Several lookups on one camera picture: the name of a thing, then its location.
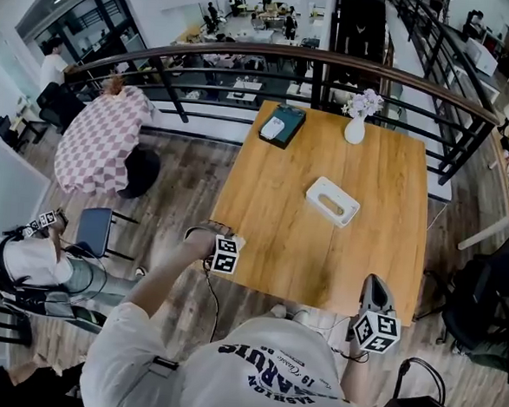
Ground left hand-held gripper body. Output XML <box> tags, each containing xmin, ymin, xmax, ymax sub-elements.
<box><xmin>209</xmin><ymin>233</ymin><xmax>248</xmax><ymax>277</ymax></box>

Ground person's left hand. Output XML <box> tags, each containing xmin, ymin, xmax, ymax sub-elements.
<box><xmin>183</xmin><ymin>220</ymin><xmax>237</xmax><ymax>259</ymax></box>

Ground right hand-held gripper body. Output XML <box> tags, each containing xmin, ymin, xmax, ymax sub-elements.
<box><xmin>350</xmin><ymin>307</ymin><xmax>403</xmax><ymax>356</ymax></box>

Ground black office chair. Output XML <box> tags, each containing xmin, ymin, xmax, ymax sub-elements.
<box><xmin>437</xmin><ymin>211</ymin><xmax>509</xmax><ymax>360</ymax></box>

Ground light wooden desk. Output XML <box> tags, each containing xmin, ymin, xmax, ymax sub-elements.
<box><xmin>457</xmin><ymin>125</ymin><xmax>509</xmax><ymax>254</ymax></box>

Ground person's right forearm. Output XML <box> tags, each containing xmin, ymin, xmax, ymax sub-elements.
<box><xmin>338</xmin><ymin>347</ymin><xmax>378</xmax><ymax>407</ymax></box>

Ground dark green tray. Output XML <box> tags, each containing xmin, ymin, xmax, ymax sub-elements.
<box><xmin>257</xmin><ymin>102</ymin><xmax>309</xmax><ymax>152</ymax></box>

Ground blue-grey chair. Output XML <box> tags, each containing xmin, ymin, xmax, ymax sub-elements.
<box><xmin>75</xmin><ymin>206</ymin><xmax>140</xmax><ymax>263</ymax></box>

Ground white tissue box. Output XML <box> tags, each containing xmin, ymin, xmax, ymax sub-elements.
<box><xmin>303</xmin><ymin>174</ymin><xmax>363</xmax><ymax>229</ymax></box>

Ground person's grey printed shirt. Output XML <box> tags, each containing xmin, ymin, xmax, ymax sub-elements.
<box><xmin>78</xmin><ymin>299</ymin><xmax>378</xmax><ymax>407</ymax></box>

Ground small white pouch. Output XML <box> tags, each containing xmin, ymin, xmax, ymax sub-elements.
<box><xmin>259</xmin><ymin>115</ymin><xmax>286</xmax><ymax>141</ymax></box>

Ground dried orange plant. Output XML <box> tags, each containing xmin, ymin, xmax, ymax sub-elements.
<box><xmin>100</xmin><ymin>73</ymin><xmax>127</xmax><ymax>102</ymax></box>

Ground black looped cable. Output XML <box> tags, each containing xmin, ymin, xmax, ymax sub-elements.
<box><xmin>395</xmin><ymin>355</ymin><xmax>449</xmax><ymax>406</ymax></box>

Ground black mesh chair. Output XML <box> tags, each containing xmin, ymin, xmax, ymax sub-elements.
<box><xmin>34</xmin><ymin>81</ymin><xmax>88</xmax><ymax>138</ymax></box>

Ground white vase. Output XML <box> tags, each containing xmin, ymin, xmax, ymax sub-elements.
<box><xmin>343</xmin><ymin>113</ymin><xmax>368</xmax><ymax>146</ymax></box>

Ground black railing with wooden handrail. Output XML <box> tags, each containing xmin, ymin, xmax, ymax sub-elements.
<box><xmin>60</xmin><ymin>29</ymin><xmax>505</xmax><ymax>190</ymax></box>

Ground wooden table with white legs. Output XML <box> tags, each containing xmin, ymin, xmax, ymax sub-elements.
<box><xmin>194</xmin><ymin>95</ymin><xmax>435</xmax><ymax>328</ymax></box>

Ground pale purple flowers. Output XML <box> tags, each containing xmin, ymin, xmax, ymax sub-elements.
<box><xmin>341</xmin><ymin>86</ymin><xmax>385</xmax><ymax>120</ymax></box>

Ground pink checkered tablecloth table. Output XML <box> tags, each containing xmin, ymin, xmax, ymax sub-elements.
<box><xmin>51</xmin><ymin>80</ymin><xmax>157</xmax><ymax>200</ymax></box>

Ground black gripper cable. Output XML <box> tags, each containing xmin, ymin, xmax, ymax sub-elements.
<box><xmin>196</xmin><ymin>259</ymin><xmax>225</xmax><ymax>345</ymax></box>

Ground person's left forearm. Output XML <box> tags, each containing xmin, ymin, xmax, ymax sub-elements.
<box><xmin>118</xmin><ymin>234</ymin><xmax>216</xmax><ymax>326</ymax></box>

